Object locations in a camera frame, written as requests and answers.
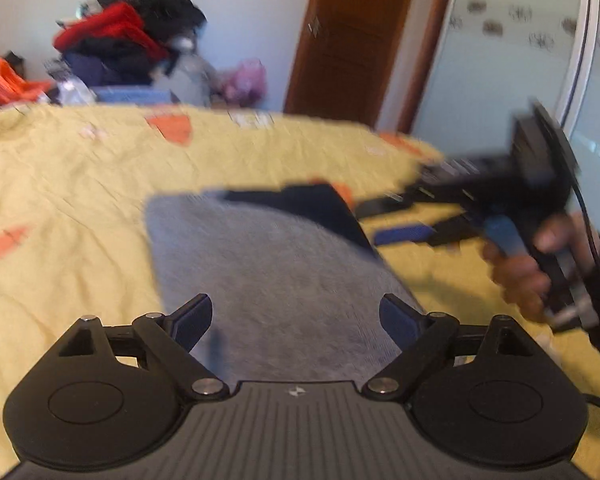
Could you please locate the grey cloth bundle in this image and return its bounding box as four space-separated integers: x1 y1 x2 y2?
170 52 223 107

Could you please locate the yellow printed bed sheet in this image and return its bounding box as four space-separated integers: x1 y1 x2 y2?
0 104 600 480

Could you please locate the pink bag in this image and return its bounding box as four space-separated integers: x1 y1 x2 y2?
222 57 267 108

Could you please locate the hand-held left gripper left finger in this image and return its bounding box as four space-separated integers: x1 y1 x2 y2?
57 292 231 401

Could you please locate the blue storage box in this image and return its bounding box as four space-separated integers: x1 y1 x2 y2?
92 85 173 106

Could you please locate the person's right hand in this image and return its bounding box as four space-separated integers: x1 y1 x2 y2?
482 212 593 321

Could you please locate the brown wooden door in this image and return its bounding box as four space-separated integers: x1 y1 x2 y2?
284 0 456 133

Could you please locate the grey and navy small garment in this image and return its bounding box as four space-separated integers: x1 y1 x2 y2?
145 183 426 383

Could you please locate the frosted glass wardrobe door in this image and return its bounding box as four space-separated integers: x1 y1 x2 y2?
415 0 600 256

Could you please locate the black cable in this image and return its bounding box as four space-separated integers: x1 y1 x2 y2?
574 182 600 417

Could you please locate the orange cloth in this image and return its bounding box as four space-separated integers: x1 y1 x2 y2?
0 56 53 106

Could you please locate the pile of dark and red clothes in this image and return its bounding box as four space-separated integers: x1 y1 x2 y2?
52 0 208 88

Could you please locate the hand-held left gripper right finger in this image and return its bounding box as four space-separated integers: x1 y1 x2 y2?
362 292 538 401

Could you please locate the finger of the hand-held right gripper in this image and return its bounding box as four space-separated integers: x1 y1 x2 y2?
372 217 481 248
355 191 421 219

